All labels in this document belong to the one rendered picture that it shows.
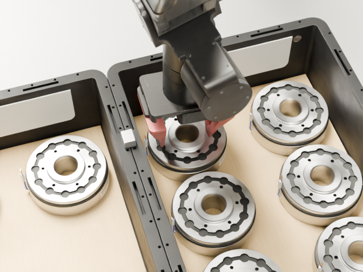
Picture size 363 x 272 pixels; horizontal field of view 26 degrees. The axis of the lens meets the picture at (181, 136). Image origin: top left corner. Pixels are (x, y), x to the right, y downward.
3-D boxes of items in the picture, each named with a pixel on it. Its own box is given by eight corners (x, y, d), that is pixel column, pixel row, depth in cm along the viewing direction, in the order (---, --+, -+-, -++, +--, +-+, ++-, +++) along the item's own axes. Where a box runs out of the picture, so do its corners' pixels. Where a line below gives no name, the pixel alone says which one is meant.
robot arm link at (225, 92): (203, -46, 80) (128, -8, 80) (255, 27, 74) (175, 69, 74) (223, 26, 90) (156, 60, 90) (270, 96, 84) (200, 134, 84)
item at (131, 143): (120, 137, 93) (120, 131, 92) (132, 134, 93) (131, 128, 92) (125, 149, 92) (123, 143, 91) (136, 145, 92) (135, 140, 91)
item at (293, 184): (271, 154, 101) (271, 151, 100) (345, 140, 102) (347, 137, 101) (294, 222, 95) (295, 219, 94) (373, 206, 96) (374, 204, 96)
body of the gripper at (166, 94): (234, 109, 94) (239, 68, 88) (152, 127, 92) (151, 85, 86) (218, 70, 98) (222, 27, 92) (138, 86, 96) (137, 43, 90)
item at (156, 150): (140, 115, 104) (139, 113, 104) (213, 100, 106) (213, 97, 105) (159, 178, 99) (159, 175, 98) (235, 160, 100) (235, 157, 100)
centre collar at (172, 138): (163, 124, 103) (163, 122, 102) (199, 116, 103) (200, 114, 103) (173, 155, 100) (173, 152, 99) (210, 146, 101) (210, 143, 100)
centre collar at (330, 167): (296, 165, 99) (297, 162, 99) (334, 158, 100) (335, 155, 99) (308, 198, 96) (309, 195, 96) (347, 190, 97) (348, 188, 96)
